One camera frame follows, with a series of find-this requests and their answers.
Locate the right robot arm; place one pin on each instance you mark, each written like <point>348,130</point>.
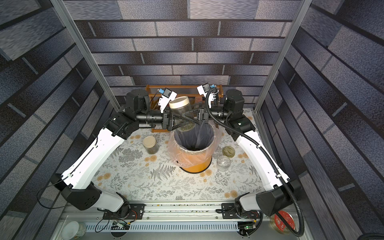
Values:
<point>280,191</point>

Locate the glass jar beige lid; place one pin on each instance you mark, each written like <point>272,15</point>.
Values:
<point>179,106</point>

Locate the green jar lid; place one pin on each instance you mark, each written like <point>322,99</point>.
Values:
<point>228,151</point>

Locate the white lidded jar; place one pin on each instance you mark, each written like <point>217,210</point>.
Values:
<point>74,231</point>

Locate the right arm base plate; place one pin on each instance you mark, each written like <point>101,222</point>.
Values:
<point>230,211</point>

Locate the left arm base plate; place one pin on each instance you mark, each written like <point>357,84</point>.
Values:
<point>127,212</point>

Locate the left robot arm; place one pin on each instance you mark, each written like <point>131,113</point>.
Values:
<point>75,183</point>

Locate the red round tin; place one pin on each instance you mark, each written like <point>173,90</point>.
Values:
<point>279,226</point>

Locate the glass tea jar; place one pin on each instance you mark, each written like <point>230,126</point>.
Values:
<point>223,163</point>

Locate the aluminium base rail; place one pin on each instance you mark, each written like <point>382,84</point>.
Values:
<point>177,220</point>

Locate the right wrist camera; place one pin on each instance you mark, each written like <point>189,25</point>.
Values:
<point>203,90</point>

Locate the floral table mat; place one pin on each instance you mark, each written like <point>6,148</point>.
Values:
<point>139,176</point>

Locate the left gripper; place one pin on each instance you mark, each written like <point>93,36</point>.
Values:
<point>167,124</point>

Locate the wooden two-tier shelf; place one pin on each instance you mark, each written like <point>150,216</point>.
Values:
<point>181,90</point>

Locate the orange trash bin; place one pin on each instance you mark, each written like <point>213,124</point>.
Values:
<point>196,165</point>

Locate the clear plastic bin liner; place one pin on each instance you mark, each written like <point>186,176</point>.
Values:
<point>192,144</point>

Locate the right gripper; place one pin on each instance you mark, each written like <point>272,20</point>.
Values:
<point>204,114</point>

